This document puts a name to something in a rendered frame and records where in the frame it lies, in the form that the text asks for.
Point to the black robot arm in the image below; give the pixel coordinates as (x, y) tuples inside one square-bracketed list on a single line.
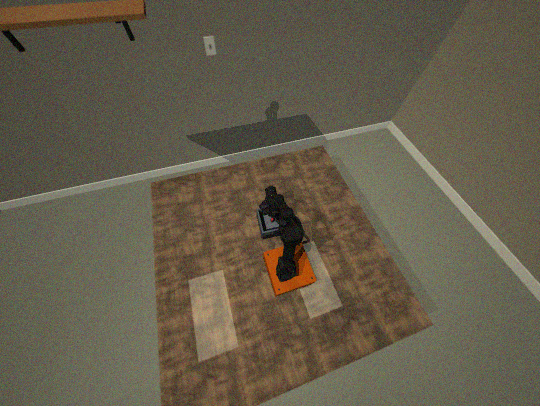
[(291, 236)]

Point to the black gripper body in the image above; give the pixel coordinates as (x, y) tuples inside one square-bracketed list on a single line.
[(264, 206)]

